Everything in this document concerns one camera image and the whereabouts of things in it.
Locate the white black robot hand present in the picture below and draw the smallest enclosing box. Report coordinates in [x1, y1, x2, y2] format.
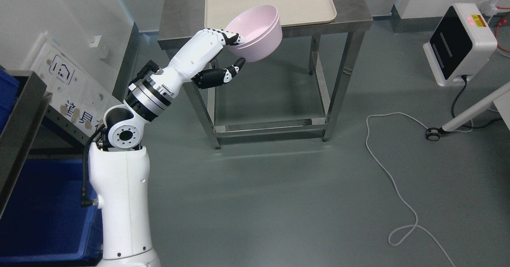
[153, 28, 245, 93]

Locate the pink bowl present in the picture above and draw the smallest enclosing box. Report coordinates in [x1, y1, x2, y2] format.
[225, 4, 279, 45]
[227, 20, 282, 63]

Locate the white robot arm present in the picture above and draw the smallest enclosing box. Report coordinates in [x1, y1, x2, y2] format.
[84, 61, 203, 267]

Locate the blue bin upper middle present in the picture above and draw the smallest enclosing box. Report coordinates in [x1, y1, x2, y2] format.
[0, 69, 20, 134]

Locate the blue bin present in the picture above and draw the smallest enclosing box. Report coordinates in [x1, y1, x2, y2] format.
[0, 69, 20, 134]
[0, 159, 103, 267]

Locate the stainless steel table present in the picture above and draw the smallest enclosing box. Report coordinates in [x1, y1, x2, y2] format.
[162, 0, 372, 149]

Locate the white printed sign board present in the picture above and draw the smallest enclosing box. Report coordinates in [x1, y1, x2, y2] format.
[24, 32, 121, 136]

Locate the blue bin upper left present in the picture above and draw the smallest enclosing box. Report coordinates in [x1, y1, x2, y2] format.
[0, 159, 103, 267]

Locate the white black box device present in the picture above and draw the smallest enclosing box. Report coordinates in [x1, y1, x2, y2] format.
[423, 2, 497, 87]

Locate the white stand leg with caster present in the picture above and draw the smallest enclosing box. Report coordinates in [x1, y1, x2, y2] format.
[426, 83, 510, 141]

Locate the white wall socket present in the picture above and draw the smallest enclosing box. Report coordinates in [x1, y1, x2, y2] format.
[89, 35, 110, 59]

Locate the black power cable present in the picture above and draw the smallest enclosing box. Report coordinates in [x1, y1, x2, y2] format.
[451, 75, 504, 130]

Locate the red cable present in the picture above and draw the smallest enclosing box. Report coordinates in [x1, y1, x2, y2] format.
[494, 11, 510, 57]

